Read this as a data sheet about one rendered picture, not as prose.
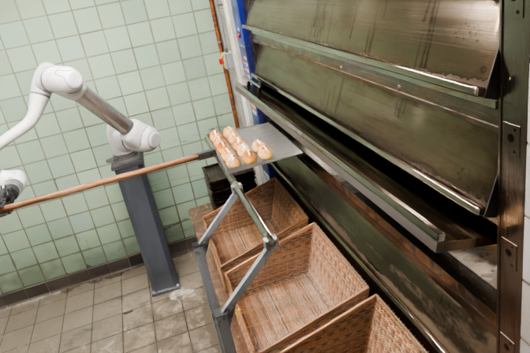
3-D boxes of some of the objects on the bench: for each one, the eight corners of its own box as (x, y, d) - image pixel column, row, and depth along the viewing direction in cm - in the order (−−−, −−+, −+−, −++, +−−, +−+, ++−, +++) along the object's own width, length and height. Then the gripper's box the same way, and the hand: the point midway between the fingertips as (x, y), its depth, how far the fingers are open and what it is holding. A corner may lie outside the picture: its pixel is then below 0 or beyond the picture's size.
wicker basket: (284, 215, 291) (276, 175, 281) (318, 264, 240) (311, 217, 230) (206, 239, 282) (195, 197, 272) (225, 294, 231) (212, 246, 220)
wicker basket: (322, 267, 237) (315, 219, 226) (378, 344, 185) (372, 287, 175) (228, 299, 227) (216, 250, 217) (260, 389, 176) (246, 331, 166)
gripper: (13, 175, 233) (3, 194, 211) (24, 203, 239) (16, 224, 217) (-4, 179, 231) (-15, 198, 210) (9, 207, 237) (-2, 229, 216)
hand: (2, 209), depth 217 cm, fingers closed on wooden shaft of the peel, 3 cm apart
